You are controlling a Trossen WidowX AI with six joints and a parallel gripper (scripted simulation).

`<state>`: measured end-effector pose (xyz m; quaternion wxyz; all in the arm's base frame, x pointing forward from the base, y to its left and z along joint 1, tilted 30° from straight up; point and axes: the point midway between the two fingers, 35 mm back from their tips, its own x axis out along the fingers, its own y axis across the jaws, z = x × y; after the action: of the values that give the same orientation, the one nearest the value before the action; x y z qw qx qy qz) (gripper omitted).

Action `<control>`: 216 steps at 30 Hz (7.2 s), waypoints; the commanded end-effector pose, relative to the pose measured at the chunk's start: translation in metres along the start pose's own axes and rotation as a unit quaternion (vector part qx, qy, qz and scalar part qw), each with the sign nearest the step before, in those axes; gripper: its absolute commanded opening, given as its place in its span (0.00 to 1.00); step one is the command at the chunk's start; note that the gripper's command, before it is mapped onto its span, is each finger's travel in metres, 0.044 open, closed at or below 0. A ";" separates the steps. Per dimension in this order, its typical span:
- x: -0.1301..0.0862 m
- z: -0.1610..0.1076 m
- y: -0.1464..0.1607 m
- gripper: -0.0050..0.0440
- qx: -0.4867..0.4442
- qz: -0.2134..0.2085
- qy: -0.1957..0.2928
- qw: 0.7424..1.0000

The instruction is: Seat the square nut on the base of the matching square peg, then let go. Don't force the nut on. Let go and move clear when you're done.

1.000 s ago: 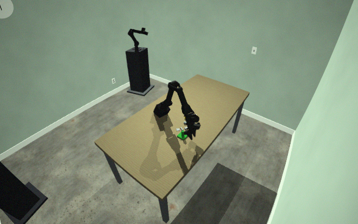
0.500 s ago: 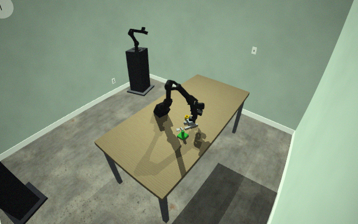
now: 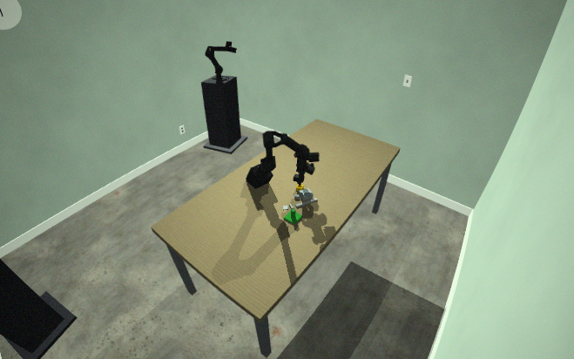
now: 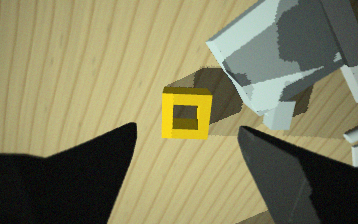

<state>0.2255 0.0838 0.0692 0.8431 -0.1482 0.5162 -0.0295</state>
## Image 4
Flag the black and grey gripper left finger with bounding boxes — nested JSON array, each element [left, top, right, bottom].
[[0, 122, 137, 224]]

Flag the yellow square nut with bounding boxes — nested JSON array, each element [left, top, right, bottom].
[[162, 87, 212, 139]]

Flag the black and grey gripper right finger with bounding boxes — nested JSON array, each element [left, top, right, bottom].
[[237, 126, 358, 224]]

